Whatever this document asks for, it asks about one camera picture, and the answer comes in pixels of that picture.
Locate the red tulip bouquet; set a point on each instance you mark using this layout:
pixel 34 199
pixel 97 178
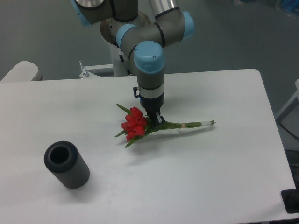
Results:
pixel 137 125

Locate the white pedestal base frame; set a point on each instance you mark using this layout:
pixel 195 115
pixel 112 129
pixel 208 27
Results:
pixel 94 71

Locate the blue plastic object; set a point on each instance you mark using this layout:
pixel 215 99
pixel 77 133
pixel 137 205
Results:
pixel 290 7

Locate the black cable grommet box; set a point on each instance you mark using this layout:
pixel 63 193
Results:
pixel 291 200

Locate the beige chair seat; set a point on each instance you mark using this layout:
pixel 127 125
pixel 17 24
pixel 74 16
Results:
pixel 24 71

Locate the dark grey ribbed vase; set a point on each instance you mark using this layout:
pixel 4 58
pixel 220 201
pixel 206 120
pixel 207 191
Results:
pixel 65 162

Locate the white furniture leg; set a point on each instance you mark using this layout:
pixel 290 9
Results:
pixel 291 103

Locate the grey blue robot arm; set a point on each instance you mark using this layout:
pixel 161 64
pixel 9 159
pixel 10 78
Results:
pixel 141 45

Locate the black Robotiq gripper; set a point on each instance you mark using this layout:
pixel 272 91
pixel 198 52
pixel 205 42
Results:
pixel 152 107

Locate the black gripper cable connector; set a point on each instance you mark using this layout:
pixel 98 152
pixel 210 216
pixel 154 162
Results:
pixel 136 92

